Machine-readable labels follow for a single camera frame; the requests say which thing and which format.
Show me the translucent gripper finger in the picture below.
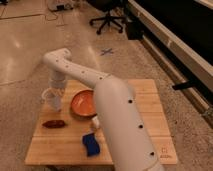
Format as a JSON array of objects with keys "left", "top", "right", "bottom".
[
  {"left": 59, "top": 88, "right": 65, "bottom": 97},
  {"left": 41, "top": 88, "right": 52, "bottom": 99}
]

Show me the black office chair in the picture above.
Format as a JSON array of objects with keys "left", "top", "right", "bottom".
[{"left": 86, "top": 0, "right": 126, "bottom": 35}]

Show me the power strip with cables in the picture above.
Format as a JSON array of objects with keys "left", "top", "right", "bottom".
[{"left": 44, "top": 0, "right": 86, "bottom": 22}]

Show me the orange ceramic bowl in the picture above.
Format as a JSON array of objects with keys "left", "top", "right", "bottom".
[{"left": 70, "top": 90, "right": 96, "bottom": 117}]

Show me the brown sausage toy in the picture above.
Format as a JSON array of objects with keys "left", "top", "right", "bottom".
[{"left": 43, "top": 120, "right": 66, "bottom": 128}]

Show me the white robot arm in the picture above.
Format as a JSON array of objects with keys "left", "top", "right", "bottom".
[{"left": 43, "top": 48, "right": 165, "bottom": 171}]

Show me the blue sponge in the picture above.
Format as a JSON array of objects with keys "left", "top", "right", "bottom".
[{"left": 82, "top": 133, "right": 100, "bottom": 157}]

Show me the wooden table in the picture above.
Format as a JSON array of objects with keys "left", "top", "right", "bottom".
[{"left": 25, "top": 79, "right": 178, "bottom": 166}]

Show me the white ceramic cup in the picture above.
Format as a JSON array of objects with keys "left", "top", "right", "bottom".
[{"left": 43, "top": 88, "right": 62, "bottom": 111}]

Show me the white squeeze bottle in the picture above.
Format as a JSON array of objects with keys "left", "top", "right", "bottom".
[{"left": 92, "top": 116, "right": 100, "bottom": 129}]

